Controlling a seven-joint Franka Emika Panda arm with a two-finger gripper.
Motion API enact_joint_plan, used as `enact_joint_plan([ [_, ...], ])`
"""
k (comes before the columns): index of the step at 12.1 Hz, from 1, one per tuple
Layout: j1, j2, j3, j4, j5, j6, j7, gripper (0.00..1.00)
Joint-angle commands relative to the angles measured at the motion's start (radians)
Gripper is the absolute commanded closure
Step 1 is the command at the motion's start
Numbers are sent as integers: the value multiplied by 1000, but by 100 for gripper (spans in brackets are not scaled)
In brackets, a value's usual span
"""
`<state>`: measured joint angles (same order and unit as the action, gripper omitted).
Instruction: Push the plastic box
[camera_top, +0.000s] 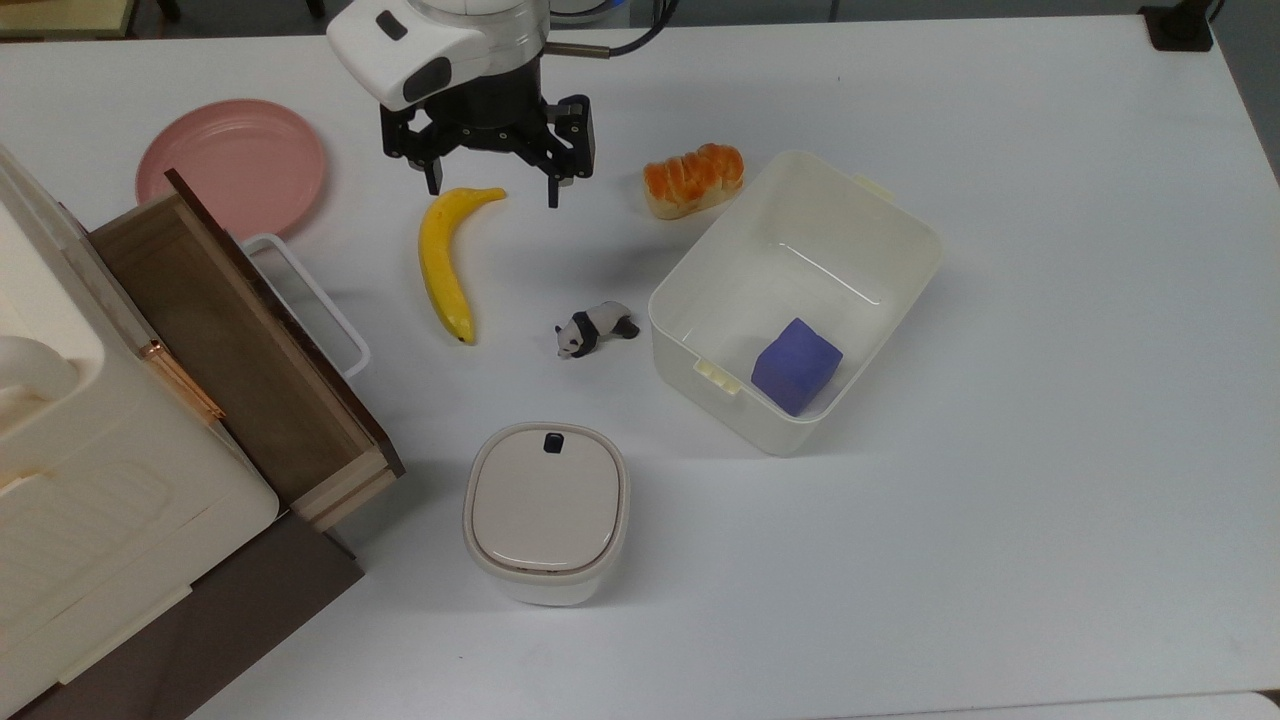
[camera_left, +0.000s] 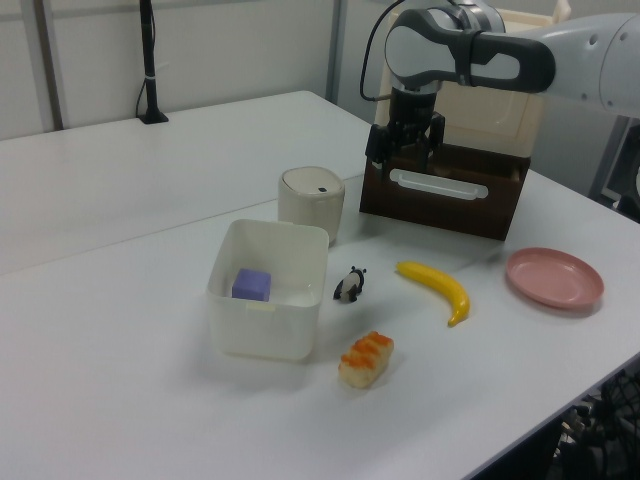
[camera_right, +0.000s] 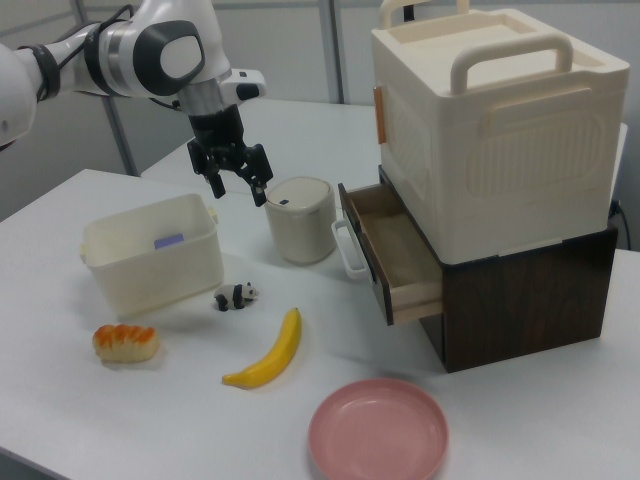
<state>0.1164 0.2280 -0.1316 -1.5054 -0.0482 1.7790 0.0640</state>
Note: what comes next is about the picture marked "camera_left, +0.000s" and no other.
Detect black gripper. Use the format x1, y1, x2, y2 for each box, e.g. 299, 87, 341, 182
365, 87, 446, 182

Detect white square plastic box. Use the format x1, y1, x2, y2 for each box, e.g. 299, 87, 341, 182
206, 218, 331, 363

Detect beige lidded trash can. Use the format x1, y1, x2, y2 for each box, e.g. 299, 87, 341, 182
277, 165, 347, 246

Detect yellow toy banana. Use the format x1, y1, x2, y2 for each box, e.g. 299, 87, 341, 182
395, 259, 472, 329

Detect toy panda figure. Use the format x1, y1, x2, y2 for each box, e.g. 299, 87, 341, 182
332, 265, 370, 304

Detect pink plastic plate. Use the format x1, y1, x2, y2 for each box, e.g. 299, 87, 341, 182
504, 246, 605, 310

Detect purple cube block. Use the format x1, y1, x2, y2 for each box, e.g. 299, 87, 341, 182
231, 267, 273, 303

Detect toy salmon roe sushi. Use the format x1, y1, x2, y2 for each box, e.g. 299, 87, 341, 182
337, 330, 396, 389

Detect brown drawer box white handle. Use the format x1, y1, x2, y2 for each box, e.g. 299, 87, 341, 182
358, 142, 531, 242

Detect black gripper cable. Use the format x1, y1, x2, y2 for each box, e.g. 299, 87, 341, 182
358, 0, 407, 103

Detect black camera stand pole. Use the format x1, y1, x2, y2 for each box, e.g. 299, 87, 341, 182
135, 0, 170, 125

